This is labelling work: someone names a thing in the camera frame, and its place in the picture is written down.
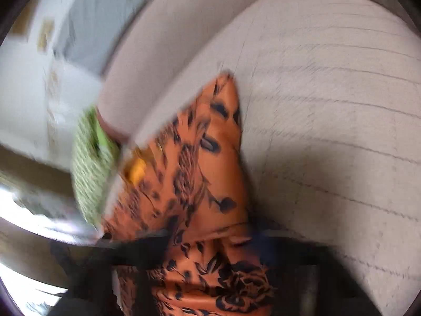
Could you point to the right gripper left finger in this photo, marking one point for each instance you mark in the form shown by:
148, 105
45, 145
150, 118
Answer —
90, 289

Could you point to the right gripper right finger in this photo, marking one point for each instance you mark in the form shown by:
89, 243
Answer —
307, 277

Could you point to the orange black floral garment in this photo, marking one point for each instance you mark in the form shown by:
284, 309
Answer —
192, 170

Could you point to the green white patterned pillow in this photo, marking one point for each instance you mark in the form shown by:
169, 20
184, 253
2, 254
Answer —
93, 161

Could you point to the pink quilted mattress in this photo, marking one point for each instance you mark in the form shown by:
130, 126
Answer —
330, 95

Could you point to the pink bolster cushion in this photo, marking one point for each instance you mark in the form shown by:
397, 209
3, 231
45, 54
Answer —
160, 42

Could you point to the light blue grey pillow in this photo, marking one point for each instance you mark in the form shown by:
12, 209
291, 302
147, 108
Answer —
91, 31

